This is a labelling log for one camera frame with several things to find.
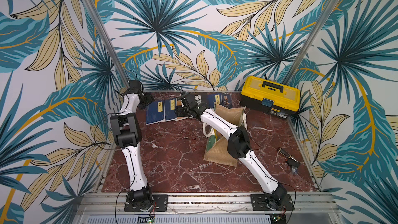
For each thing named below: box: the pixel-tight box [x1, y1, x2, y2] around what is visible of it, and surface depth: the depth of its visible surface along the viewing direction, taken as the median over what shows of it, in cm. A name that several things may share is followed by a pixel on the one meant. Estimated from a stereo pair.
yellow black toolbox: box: [239, 75, 301, 119], surface depth 100 cm
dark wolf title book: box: [192, 92, 210, 111], surface depth 116 cm
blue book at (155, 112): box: [145, 99, 166, 125], surface depth 106 cm
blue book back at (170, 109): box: [164, 97, 178, 121], surface depth 111 cm
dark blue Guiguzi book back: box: [221, 92, 233, 109], surface depth 116 cm
